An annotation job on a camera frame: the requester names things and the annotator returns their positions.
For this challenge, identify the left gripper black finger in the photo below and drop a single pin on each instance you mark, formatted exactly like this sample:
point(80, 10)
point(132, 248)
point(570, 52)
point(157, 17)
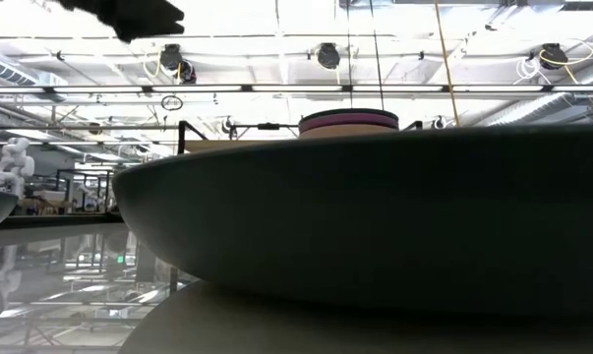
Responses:
point(143, 11)
point(138, 30)

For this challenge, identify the dark grey plate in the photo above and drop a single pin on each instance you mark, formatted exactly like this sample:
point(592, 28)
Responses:
point(347, 113)

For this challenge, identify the maroon plate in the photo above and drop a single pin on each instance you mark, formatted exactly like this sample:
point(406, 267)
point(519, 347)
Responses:
point(347, 123)

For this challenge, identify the tan plate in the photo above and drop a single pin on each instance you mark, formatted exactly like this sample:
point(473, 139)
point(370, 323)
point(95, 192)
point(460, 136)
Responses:
point(347, 133)

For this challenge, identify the dark green plate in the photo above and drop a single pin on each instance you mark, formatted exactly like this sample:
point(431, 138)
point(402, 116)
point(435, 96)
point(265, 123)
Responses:
point(374, 221)

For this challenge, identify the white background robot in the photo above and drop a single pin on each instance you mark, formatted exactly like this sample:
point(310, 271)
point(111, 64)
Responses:
point(13, 164)

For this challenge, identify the long ceiling light rail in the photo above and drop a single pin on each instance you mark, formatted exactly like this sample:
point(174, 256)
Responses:
point(296, 88)

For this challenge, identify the silver ceiling air duct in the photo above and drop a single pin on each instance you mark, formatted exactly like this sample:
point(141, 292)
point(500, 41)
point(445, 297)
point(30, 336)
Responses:
point(537, 108)

